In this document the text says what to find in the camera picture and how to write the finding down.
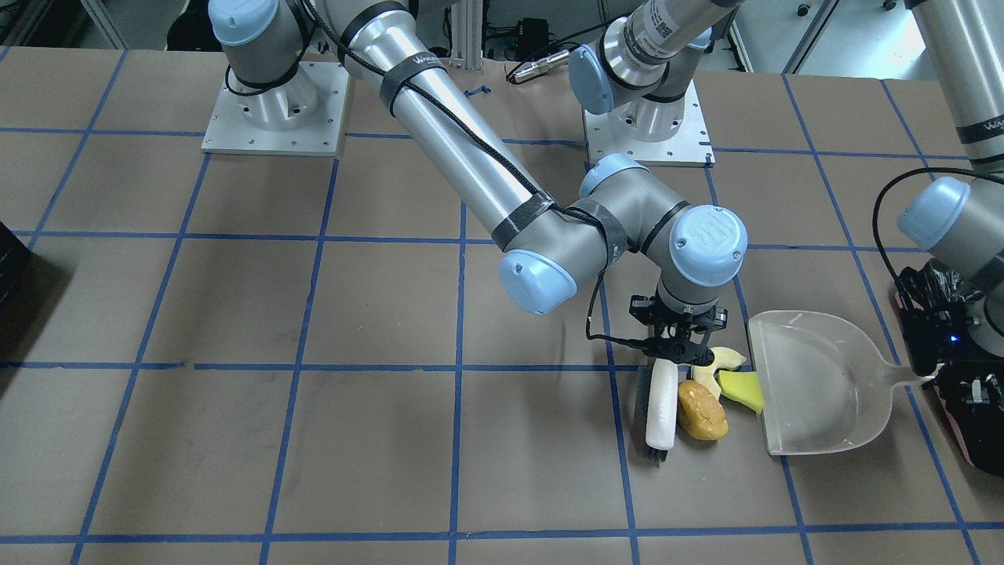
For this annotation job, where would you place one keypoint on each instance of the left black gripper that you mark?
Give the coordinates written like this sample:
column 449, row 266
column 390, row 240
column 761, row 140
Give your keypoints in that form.
column 975, row 408

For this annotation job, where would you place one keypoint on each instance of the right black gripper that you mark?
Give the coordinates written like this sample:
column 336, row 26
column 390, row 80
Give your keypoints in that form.
column 642, row 307

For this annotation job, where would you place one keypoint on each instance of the pale curved bread piece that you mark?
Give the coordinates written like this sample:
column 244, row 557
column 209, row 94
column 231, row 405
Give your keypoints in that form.
column 724, row 359

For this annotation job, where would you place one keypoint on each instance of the brown bread roll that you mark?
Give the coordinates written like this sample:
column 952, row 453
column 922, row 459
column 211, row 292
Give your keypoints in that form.
column 700, row 414

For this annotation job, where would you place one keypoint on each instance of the yellow sponge wedge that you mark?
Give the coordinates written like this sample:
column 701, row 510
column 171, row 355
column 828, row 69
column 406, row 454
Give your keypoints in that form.
column 742, row 387

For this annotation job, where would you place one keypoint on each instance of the white hand brush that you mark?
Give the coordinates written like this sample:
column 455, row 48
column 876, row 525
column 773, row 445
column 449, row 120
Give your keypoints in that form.
column 656, row 410

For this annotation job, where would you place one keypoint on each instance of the white plastic dustpan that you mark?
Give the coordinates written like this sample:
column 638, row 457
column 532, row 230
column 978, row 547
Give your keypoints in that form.
column 827, row 388

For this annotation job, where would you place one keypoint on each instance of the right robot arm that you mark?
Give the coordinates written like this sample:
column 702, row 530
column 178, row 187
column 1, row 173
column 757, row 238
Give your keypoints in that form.
column 550, row 251

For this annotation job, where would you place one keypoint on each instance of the black bag pink bin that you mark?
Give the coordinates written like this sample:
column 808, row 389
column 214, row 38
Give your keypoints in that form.
column 978, row 429

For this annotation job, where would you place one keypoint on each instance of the black bin far side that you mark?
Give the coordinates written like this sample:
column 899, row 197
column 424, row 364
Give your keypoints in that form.
column 14, row 260

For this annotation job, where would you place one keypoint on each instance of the black power adapter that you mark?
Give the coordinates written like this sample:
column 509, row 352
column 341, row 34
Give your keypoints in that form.
column 532, row 35

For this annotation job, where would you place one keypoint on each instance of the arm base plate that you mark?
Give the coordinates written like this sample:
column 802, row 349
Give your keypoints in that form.
column 303, row 117
column 652, row 133

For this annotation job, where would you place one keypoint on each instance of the silver cable connector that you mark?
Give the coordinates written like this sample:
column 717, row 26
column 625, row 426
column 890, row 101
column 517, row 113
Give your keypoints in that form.
column 530, row 70

